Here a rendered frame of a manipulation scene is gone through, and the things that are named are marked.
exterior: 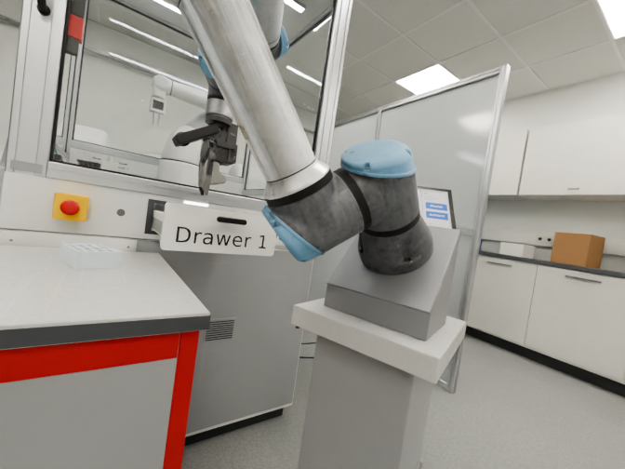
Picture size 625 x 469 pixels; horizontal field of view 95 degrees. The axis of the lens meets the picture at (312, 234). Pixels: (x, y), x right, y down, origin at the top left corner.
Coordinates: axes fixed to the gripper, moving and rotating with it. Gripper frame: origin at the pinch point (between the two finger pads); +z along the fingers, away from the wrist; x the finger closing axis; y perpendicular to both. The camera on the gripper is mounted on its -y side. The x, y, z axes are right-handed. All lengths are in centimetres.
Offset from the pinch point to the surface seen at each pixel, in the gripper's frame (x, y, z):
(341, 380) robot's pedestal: -44, 19, 35
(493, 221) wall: 77, 367, -34
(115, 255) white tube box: -4.0, -17.9, 18.7
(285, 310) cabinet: 24, 48, 44
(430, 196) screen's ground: 0, 107, -17
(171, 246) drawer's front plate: -10.5, -7.7, 15.0
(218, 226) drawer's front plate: -10.6, 2.3, 9.2
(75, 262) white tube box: -5.7, -24.7, 20.4
